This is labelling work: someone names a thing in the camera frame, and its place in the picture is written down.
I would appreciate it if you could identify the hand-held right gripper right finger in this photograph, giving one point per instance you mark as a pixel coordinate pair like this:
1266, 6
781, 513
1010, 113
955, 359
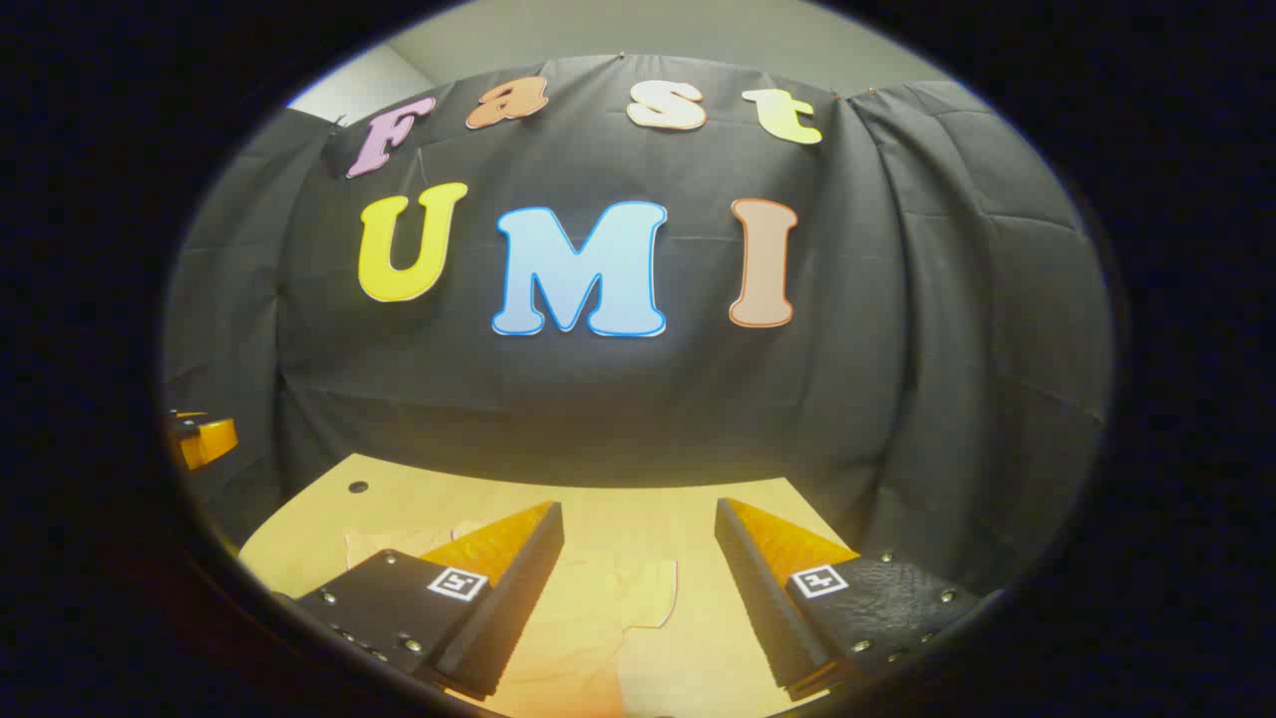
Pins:
768, 608

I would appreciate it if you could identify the black backdrop cloth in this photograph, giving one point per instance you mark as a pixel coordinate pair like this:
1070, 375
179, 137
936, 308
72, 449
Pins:
897, 399

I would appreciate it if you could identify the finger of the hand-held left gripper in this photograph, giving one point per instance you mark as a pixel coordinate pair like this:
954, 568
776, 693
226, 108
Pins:
207, 441

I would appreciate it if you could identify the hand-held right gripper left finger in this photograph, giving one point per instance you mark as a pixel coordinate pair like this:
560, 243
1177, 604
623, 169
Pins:
508, 608

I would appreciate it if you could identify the orange T-shirt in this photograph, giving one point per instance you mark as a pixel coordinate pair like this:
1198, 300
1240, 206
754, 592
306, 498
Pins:
598, 623

